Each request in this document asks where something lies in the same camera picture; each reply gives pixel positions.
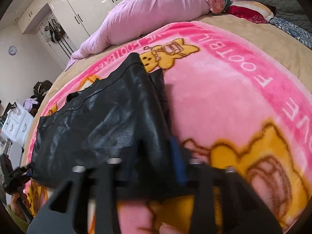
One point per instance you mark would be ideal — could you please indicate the purple cloth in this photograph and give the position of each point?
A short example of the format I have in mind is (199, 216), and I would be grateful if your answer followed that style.
(30, 103)

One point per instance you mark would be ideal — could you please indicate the red pillow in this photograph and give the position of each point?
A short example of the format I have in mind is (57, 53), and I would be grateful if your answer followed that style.
(243, 12)

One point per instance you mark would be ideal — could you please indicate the round wall clock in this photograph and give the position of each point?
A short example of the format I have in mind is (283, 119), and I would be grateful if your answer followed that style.
(12, 50)

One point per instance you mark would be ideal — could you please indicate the person's left hand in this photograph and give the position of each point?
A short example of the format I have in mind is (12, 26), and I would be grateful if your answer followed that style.
(15, 203)

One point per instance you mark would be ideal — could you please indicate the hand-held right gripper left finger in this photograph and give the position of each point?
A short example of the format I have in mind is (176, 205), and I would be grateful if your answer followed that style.
(107, 187)

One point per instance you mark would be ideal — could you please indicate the pink printed blanket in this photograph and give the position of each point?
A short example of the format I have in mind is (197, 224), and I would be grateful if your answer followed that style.
(231, 102)

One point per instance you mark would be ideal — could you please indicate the white wardrobe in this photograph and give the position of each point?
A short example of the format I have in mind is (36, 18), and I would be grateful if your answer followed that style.
(85, 4)

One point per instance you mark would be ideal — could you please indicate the blue patterned pillow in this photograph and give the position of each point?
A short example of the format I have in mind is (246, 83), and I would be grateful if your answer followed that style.
(292, 29)

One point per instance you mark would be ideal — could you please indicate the dark bag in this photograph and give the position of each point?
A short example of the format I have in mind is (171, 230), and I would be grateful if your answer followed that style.
(42, 87)

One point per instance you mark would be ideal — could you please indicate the black leather jacket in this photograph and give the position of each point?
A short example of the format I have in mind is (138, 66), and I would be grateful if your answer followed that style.
(97, 126)

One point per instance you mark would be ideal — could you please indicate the white drawer cabinet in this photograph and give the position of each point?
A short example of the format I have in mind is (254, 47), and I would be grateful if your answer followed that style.
(17, 124)

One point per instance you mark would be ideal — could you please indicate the beige bed sheet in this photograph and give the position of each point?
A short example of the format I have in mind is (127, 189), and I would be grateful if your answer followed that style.
(243, 36)

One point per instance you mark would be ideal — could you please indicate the hanging dark bags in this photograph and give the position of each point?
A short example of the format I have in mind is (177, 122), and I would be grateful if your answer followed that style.
(57, 33)

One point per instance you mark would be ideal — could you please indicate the lilac quilt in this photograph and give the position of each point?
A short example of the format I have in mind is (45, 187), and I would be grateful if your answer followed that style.
(146, 17)

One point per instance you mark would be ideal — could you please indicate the white chair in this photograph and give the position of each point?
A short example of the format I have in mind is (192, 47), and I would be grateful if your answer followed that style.
(16, 153)

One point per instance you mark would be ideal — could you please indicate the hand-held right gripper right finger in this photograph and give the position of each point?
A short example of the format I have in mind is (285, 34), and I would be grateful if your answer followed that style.
(179, 160)

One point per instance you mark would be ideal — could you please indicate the person's right hand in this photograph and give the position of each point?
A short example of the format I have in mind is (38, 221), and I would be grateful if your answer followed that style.
(171, 229)

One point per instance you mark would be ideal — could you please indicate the person's left forearm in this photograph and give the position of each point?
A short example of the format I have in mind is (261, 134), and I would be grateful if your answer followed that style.
(14, 221)

